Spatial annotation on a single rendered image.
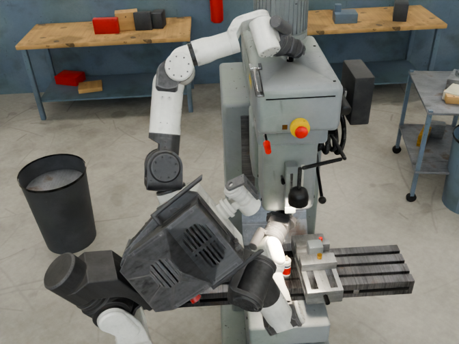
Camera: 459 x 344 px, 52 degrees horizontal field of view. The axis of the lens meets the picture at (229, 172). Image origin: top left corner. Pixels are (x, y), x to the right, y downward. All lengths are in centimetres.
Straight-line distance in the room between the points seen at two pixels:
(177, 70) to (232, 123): 85
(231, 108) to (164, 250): 99
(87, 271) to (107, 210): 276
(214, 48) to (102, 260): 68
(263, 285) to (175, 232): 34
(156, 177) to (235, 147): 95
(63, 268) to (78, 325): 194
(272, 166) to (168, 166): 53
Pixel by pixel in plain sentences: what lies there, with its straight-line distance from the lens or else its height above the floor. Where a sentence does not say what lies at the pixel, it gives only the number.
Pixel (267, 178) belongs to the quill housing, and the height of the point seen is 148.
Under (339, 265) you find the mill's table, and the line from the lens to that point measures 224.
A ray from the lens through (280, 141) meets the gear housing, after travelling 162.
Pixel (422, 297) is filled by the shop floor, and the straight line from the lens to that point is 346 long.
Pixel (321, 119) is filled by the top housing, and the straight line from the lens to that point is 150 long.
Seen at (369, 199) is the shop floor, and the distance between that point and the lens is 417.
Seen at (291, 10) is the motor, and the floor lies 201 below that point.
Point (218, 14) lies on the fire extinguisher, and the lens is 578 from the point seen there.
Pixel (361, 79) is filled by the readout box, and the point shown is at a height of 172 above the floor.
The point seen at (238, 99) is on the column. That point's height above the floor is 156.
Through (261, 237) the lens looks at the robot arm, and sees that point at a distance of 179.
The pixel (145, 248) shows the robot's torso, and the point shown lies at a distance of 127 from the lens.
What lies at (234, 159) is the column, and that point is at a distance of 223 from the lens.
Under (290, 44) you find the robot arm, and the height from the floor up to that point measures 198.
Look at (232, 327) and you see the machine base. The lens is 288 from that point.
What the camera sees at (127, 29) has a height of 89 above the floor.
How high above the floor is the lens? 248
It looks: 34 degrees down
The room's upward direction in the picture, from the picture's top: 3 degrees counter-clockwise
